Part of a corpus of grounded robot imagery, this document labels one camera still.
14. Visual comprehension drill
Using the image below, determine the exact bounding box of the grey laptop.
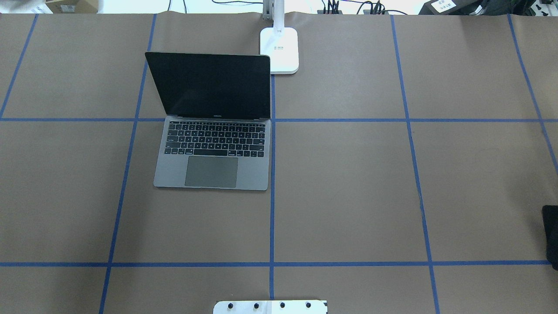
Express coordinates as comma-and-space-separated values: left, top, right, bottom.
145, 51, 272, 191

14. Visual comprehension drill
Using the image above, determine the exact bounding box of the black mouse pad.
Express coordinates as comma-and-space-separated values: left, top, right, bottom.
542, 205, 558, 271

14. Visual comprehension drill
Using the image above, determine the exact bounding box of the white desk lamp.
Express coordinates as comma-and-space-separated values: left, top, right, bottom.
259, 0, 299, 74

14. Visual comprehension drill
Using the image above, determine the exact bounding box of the black box with white label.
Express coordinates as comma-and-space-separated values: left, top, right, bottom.
418, 0, 486, 15

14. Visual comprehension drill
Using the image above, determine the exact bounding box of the cardboard box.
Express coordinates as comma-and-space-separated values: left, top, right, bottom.
45, 0, 99, 14

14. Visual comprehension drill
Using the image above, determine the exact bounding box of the white pedestal column base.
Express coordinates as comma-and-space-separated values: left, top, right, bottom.
213, 300, 328, 314

